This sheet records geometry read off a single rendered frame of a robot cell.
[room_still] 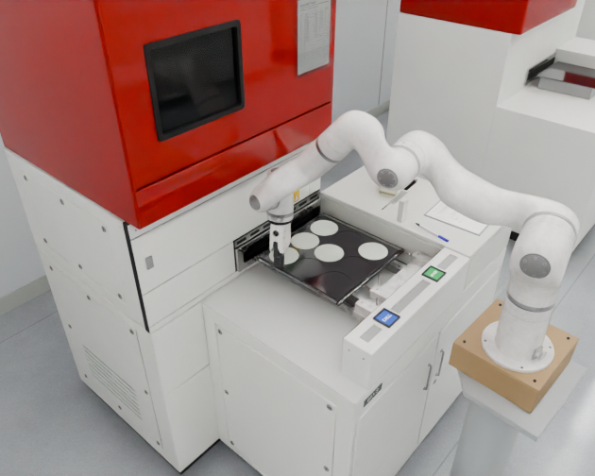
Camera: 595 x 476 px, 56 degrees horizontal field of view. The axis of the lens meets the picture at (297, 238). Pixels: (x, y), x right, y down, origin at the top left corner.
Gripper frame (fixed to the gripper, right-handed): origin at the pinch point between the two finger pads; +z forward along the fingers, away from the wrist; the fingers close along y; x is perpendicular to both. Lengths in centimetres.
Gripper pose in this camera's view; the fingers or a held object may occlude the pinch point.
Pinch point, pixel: (279, 261)
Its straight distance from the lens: 185.0
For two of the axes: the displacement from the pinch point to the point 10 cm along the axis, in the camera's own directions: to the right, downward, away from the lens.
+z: -0.3, 8.9, 4.6
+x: -9.7, -1.4, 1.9
